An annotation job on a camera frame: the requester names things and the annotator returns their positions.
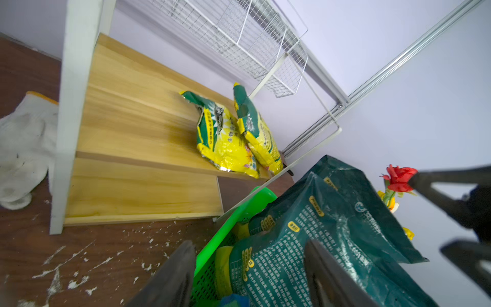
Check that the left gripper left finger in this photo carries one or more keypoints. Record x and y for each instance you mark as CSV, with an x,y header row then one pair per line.
x,y
173,283

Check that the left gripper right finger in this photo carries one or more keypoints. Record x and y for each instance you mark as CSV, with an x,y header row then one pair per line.
x,y
329,284

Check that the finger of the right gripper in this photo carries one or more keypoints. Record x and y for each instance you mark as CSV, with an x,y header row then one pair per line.
x,y
473,259
464,195

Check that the green plastic basket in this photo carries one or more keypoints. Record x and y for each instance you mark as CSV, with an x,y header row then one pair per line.
x,y
204,291

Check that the green seed bag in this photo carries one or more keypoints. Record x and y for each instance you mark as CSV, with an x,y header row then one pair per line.
x,y
234,300

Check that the dark green fertilizer bag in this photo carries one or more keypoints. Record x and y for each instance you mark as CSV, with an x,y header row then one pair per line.
x,y
321,243
335,204

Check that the yellow fertilizer bag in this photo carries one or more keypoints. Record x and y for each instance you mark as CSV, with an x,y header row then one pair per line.
x,y
256,132
218,138

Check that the white wooden shelf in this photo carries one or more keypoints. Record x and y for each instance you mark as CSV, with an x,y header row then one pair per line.
x,y
126,145

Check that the artificial flower bouquet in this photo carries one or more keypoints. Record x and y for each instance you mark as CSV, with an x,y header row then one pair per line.
x,y
396,183

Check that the white gloves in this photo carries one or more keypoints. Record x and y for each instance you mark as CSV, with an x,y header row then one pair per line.
x,y
28,147

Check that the white wire wall rack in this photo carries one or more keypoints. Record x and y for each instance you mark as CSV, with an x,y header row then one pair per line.
x,y
253,36

